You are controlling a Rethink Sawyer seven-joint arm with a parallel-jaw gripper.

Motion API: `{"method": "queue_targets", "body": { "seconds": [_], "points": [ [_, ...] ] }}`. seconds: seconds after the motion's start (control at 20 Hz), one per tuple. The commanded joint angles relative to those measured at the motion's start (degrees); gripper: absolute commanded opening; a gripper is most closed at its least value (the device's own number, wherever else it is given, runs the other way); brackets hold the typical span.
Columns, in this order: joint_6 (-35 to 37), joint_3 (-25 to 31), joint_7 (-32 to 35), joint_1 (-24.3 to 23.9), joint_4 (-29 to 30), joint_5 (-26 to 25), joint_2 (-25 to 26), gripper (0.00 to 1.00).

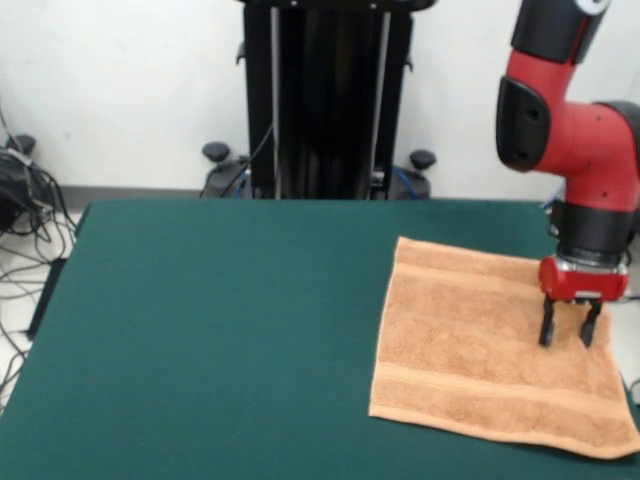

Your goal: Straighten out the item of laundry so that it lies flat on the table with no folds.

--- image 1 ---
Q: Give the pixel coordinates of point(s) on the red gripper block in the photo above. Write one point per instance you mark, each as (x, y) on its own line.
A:
(580, 285)

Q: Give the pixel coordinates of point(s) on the tan terry towel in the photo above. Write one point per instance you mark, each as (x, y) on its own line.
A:
(450, 350)

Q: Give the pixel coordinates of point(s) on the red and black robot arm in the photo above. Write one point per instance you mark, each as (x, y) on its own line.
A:
(585, 140)

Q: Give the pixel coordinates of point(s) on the dark green tablecloth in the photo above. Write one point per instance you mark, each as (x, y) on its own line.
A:
(150, 300)

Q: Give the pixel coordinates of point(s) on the black caster base leg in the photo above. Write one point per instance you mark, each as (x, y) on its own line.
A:
(10, 200)

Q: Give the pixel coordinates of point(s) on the black pedestal base leg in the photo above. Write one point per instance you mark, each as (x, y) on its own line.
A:
(216, 152)
(423, 159)

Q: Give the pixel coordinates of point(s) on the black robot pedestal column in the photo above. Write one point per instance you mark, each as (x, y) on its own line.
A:
(325, 100)

